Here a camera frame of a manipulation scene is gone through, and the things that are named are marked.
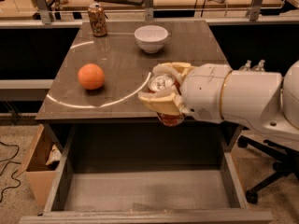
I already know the open grey top drawer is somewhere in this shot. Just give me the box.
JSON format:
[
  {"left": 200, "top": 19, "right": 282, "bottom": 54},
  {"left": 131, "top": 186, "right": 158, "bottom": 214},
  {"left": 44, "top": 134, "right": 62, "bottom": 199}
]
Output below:
[{"left": 20, "top": 122, "right": 272, "bottom": 224}]

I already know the red coke can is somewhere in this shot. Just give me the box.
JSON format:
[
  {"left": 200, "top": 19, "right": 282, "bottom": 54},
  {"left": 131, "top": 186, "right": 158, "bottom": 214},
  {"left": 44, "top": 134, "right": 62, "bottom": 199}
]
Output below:
[{"left": 148, "top": 74, "right": 185, "bottom": 127}]

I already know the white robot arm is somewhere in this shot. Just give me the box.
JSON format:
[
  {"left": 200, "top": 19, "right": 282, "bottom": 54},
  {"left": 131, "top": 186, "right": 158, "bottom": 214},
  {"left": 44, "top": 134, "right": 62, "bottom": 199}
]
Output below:
[{"left": 138, "top": 63, "right": 299, "bottom": 151}]

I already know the black floor cable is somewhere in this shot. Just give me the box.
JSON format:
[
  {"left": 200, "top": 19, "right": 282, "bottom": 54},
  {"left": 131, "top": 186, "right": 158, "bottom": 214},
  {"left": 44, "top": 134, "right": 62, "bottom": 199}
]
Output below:
[{"left": 0, "top": 140, "right": 22, "bottom": 203}]

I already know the crumpled paper in box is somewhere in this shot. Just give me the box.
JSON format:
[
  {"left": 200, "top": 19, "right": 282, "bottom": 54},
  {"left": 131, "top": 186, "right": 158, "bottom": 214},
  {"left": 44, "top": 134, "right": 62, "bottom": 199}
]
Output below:
[{"left": 46, "top": 145, "right": 62, "bottom": 166}]

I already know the brown cardboard box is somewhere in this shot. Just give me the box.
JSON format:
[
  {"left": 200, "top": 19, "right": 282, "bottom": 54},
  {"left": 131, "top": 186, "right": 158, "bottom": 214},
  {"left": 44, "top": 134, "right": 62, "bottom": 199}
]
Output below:
[{"left": 16, "top": 125, "right": 56, "bottom": 206}]

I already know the grey cabinet with counter top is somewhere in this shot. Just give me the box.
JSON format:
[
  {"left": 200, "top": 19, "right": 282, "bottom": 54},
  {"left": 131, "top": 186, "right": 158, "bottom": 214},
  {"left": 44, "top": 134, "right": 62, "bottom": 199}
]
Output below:
[{"left": 36, "top": 21, "right": 242, "bottom": 151}]

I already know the orange ball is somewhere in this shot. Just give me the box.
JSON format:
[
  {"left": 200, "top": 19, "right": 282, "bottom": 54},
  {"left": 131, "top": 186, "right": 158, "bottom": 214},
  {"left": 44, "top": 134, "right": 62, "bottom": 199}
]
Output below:
[{"left": 78, "top": 63, "right": 105, "bottom": 91}]

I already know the white ceramic bowl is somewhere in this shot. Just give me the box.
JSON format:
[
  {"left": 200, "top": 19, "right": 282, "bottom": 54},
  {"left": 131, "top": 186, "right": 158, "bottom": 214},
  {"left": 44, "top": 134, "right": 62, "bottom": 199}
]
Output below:
[{"left": 135, "top": 25, "right": 168, "bottom": 53}]

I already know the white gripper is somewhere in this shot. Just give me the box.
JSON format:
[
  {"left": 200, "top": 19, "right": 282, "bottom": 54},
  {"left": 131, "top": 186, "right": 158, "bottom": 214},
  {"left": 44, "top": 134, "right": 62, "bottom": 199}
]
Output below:
[{"left": 138, "top": 62, "right": 233, "bottom": 124}]

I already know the brown patterned drink can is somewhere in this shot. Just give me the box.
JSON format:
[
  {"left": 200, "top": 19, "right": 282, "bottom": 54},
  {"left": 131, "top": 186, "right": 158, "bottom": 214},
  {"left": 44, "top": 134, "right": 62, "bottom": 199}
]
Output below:
[{"left": 88, "top": 3, "right": 107, "bottom": 37}]

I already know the black office chair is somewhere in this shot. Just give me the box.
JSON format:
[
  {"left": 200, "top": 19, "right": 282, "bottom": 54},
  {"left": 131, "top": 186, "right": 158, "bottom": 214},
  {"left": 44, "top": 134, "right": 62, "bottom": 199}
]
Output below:
[{"left": 237, "top": 135, "right": 299, "bottom": 203}]

